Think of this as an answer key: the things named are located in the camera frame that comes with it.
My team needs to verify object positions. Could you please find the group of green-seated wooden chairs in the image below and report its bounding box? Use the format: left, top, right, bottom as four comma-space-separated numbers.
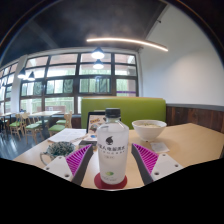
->
0, 111, 74, 141

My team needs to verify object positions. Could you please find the wooden-top dining table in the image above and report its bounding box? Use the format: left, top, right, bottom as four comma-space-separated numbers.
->
28, 110, 63, 134

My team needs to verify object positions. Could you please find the white paper sheet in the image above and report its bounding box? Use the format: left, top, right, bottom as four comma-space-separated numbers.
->
47, 127, 88, 145

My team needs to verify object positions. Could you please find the green upholstered bench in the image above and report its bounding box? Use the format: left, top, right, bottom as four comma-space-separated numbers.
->
80, 96, 167, 130

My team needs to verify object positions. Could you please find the black-framed picture stand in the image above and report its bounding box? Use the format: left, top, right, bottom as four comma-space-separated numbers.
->
86, 110, 108, 135

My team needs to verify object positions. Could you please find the green speckled mug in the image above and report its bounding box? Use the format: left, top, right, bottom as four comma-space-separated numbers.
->
39, 141, 76, 166

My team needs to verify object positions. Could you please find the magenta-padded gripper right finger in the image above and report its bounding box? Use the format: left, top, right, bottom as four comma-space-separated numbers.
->
130, 142, 184, 186

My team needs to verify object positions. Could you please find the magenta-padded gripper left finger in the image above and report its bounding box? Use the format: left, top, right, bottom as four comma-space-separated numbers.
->
43, 143, 94, 186

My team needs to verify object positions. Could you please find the group of pendant lamps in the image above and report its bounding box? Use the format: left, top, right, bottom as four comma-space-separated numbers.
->
16, 46, 106, 83

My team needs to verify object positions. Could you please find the white ceramic bowl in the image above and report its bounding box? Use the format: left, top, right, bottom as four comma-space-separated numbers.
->
131, 119, 168, 143

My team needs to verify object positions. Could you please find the white paper napkin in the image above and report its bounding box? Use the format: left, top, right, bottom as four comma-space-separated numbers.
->
149, 141, 170, 154

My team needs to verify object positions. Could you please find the flat round red coaster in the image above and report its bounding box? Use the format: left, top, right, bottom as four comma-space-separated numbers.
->
93, 171, 128, 190

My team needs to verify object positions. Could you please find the long linear ceiling light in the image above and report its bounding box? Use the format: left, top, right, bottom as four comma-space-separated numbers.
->
85, 36, 169, 53

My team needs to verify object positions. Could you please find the clear black-capped drink bottle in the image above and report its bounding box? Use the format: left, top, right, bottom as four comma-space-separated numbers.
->
96, 107, 130, 185

